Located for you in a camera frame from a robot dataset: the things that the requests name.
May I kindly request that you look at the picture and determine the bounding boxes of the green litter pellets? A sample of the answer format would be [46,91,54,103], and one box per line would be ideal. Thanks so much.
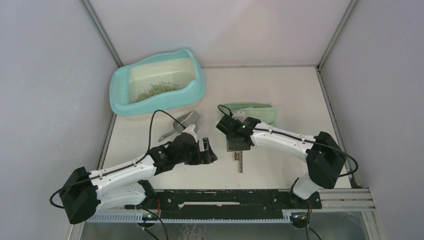
[134,81,183,103]

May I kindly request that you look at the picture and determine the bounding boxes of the teal plastic litter box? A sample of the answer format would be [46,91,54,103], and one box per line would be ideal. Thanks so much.
[109,48,206,116]

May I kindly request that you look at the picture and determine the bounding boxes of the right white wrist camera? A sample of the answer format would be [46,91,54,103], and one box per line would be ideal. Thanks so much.
[232,111,247,122]

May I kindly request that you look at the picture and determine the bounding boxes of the torn brown bag strip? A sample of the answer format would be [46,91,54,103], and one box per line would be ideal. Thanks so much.
[233,151,243,174]

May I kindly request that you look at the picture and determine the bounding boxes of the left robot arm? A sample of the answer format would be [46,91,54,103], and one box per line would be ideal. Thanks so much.
[58,133,218,225]

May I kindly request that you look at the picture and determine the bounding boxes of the black camera cable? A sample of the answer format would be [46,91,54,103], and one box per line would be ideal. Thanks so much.
[49,109,187,210]
[217,104,359,178]

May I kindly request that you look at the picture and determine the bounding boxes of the right black camera cable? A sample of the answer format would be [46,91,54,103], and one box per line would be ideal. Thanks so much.
[217,104,359,178]

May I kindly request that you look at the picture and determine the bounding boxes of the green cat litter bag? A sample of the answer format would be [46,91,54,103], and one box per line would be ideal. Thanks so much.
[218,102,277,126]

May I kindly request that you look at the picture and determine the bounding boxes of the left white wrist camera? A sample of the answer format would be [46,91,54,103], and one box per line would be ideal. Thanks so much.
[182,124,197,139]

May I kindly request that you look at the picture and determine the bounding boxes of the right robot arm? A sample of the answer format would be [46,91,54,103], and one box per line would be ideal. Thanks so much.
[216,115,347,208]

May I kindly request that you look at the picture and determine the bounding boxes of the left black camera cable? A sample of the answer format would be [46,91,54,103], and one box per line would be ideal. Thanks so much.
[49,109,187,210]

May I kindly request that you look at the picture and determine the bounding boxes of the black mounting base bar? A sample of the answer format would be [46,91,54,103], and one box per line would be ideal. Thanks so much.
[124,188,323,220]

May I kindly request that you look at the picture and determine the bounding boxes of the white slotted cable duct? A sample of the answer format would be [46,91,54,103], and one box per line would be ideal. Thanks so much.
[87,212,293,224]

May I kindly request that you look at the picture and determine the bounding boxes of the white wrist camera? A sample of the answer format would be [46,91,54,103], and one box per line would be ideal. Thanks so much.
[232,111,247,122]
[182,124,197,139]

